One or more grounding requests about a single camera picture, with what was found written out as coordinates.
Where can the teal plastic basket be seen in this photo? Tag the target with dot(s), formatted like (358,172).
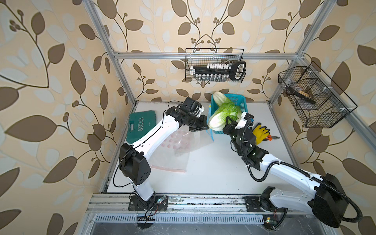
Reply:
(238,100)

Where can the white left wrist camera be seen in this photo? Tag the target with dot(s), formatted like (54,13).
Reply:
(198,110)

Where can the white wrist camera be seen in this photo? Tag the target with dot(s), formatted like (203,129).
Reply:
(198,110)
(245,118)

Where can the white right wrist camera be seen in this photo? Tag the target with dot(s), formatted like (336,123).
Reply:
(245,118)

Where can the green plastic tool case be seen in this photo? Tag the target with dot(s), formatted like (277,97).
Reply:
(140,123)

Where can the clear pink-zip dotted bag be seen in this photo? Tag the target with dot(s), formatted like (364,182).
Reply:
(173,153)

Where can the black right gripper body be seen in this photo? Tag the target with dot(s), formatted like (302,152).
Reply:
(234,134)

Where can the dark tool in right basket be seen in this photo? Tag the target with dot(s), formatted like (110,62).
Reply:
(300,95)

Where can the chinese cabbage in basket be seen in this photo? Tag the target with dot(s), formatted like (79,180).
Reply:
(219,98)

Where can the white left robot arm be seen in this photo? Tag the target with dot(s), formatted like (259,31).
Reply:
(133,158)

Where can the black wire basket right wall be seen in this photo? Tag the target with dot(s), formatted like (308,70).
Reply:
(332,102)

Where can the socket set black holder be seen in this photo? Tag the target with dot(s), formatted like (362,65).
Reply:
(233,71)

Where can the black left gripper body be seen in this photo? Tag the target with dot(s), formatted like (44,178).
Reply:
(196,123)

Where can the chinese cabbage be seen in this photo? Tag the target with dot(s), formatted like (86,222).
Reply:
(219,98)
(217,121)

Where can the orange handled pliers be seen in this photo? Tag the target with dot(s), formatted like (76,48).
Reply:
(270,138)

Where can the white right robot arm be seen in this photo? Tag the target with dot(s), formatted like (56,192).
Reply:
(323,196)

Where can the clear blue-zip zipper bag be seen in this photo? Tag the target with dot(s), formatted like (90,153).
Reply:
(194,141)

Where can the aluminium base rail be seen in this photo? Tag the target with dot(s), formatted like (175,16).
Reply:
(216,203)

